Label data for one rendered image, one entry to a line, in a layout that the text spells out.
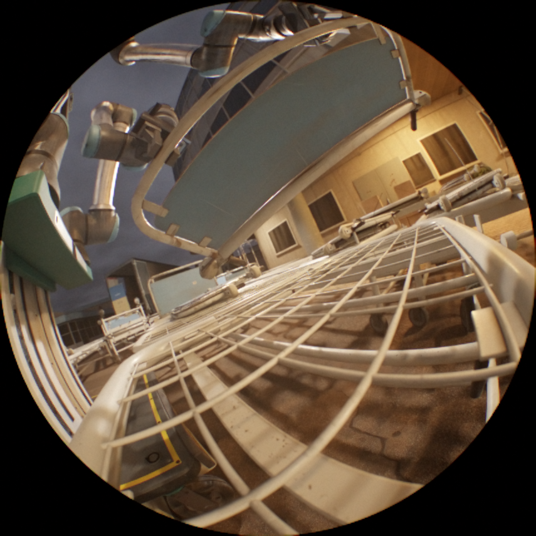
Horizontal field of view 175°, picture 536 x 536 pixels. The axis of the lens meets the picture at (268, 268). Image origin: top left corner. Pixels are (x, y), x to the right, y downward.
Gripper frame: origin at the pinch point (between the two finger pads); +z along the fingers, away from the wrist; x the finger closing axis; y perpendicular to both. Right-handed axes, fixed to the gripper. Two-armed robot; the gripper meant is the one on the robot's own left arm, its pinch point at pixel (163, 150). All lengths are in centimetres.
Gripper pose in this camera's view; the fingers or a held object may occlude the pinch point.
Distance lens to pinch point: 32.8
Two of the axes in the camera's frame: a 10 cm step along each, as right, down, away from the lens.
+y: 7.2, -5.8, -3.8
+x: 5.0, 0.6, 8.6
